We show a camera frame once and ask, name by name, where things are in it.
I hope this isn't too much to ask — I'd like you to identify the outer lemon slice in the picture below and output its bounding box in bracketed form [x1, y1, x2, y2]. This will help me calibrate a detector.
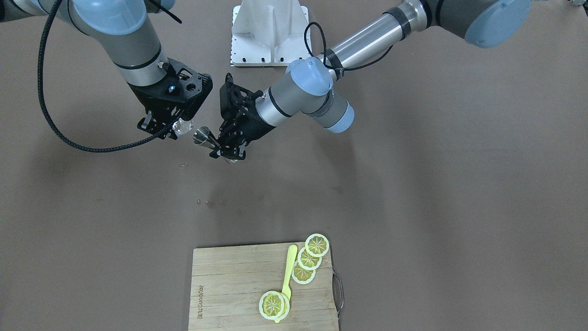
[305, 233, 330, 257]

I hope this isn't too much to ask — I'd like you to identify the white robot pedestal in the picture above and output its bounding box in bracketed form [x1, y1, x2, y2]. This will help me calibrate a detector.
[230, 0, 311, 67]

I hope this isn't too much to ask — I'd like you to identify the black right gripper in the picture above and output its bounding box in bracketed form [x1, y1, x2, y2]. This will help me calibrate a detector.
[130, 58, 214, 140]

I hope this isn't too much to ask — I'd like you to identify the middle lemon slice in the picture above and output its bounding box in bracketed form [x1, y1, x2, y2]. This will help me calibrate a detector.
[297, 248, 322, 271]

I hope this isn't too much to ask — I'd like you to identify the clear glass cup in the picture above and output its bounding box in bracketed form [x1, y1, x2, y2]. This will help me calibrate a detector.
[172, 119, 194, 136]

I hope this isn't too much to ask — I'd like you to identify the lemon slice on spoon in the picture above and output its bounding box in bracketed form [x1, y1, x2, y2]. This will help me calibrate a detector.
[258, 291, 290, 323]

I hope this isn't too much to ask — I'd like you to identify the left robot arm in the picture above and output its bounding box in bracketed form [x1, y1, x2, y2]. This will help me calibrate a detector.
[193, 0, 531, 163]

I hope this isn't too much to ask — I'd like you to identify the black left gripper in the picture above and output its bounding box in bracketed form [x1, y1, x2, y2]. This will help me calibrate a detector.
[209, 73, 275, 163]

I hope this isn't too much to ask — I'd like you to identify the bamboo cutting board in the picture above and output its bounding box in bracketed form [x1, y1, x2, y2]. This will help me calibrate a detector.
[187, 242, 344, 331]

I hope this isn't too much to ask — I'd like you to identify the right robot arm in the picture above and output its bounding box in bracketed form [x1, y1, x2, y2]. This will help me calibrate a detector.
[1, 0, 213, 140]

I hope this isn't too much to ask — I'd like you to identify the steel jigger measuring cup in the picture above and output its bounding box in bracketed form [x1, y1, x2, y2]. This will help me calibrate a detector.
[192, 126, 238, 164]

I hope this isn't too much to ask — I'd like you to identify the lemon slice near spoon handle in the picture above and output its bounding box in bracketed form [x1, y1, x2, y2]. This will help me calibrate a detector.
[291, 263, 317, 285]

